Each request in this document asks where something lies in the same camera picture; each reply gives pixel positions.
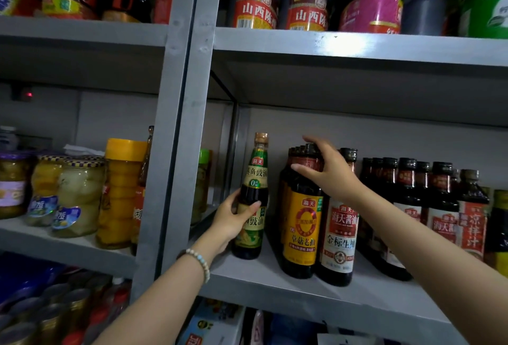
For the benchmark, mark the yellow peach jar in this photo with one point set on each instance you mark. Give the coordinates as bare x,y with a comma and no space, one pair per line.
43,190

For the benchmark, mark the pale pear jar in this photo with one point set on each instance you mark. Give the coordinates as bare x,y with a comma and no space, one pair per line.
79,197

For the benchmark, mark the green label soy sauce bottle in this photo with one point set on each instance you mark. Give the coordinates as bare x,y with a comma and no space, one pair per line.
256,182

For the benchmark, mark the purple lid pickle jar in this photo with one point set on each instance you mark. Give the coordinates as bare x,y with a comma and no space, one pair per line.
14,186

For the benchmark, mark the white blue carton box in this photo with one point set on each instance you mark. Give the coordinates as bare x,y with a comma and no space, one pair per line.
210,325

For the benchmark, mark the black device with red light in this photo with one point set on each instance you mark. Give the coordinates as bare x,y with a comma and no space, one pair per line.
22,93

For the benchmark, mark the grey metal shelf rack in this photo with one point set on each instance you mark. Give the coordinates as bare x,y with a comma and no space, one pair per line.
186,78

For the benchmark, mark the row of dark sauce bottles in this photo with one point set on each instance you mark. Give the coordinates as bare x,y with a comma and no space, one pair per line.
408,197

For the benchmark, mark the red label dressing bottle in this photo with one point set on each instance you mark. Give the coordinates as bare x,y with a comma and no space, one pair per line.
473,221

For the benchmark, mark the green lid jar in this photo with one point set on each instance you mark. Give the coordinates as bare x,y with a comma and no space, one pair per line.
200,186

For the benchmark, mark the person's left forearm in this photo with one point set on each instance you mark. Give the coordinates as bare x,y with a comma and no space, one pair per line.
166,301

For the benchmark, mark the blue plastic bag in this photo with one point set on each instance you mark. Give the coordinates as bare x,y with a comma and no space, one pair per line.
23,277

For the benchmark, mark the yellow label dark sauce bottle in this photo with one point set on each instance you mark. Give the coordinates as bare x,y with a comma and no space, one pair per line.
302,229

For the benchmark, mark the white red label sauce bottle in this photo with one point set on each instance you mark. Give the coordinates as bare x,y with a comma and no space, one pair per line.
339,245

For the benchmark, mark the person's left thumb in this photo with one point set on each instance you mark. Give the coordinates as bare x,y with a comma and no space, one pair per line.
250,210

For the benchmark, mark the person's right forearm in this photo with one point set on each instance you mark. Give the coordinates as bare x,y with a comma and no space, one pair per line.
428,261

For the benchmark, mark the person's right hand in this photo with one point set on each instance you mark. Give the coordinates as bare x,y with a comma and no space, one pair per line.
335,176

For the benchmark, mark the group of metal cans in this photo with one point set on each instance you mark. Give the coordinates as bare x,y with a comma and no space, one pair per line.
59,313

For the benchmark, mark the pink bottle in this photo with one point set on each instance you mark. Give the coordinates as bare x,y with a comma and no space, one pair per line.
257,329

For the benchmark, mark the person's left hand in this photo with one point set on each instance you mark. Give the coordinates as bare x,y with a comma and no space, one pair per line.
226,223

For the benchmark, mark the tall yellow lid fruit jar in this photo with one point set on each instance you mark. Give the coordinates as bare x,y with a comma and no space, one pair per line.
121,193

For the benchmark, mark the white crumpled paper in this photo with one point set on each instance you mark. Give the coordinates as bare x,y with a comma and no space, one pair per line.
81,150

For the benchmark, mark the person's right thumb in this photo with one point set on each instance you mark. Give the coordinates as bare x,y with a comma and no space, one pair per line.
304,172

